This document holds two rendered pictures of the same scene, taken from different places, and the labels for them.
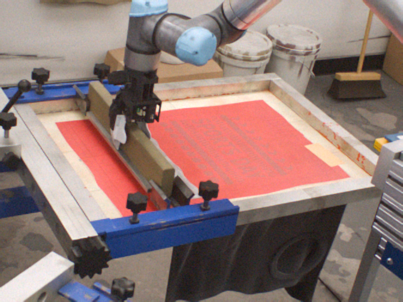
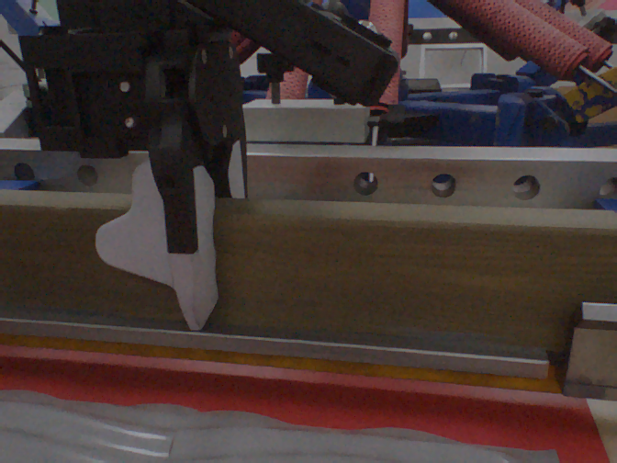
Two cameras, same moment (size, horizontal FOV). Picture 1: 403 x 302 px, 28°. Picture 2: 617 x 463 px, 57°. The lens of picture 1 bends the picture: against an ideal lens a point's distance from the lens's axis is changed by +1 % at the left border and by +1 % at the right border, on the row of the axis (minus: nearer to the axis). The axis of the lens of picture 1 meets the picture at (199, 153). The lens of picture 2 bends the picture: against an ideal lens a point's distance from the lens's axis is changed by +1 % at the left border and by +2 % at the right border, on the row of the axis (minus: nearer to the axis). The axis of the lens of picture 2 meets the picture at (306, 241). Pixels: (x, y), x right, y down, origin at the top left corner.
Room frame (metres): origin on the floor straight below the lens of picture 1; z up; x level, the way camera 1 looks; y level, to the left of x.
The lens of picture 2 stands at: (1.80, 0.00, 1.15)
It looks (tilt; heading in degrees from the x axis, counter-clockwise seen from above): 21 degrees down; 135
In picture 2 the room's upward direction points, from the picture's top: 1 degrees counter-clockwise
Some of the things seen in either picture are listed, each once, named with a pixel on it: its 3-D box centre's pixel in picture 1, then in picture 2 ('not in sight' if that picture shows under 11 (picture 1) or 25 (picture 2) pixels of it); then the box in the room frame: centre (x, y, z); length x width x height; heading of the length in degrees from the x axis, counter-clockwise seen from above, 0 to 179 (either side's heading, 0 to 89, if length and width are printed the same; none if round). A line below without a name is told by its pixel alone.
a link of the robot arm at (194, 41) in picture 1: (190, 39); not in sight; (1.50, 0.06, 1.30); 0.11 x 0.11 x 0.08; 58
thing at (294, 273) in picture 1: (248, 245); not in sight; (1.56, -0.16, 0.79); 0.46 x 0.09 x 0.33; 124
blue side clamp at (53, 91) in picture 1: (69, 99); not in sight; (1.77, 0.35, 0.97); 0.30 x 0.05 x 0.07; 124
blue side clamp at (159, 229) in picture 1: (168, 226); not in sight; (1.31, 0.04, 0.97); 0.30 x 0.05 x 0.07; 124
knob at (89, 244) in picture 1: (87, 253); not in sight; (1.13, 0.17, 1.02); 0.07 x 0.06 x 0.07; 124
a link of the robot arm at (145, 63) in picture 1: (143, 57); not in sight; (1.54, 0.15, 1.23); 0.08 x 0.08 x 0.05
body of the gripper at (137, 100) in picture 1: (138, 92); (143, 28); (1.54, 0.15, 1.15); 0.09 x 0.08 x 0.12; 34
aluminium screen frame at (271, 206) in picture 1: (204, 144); not in sight; (1.68, -0.01, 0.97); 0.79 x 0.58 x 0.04; 124
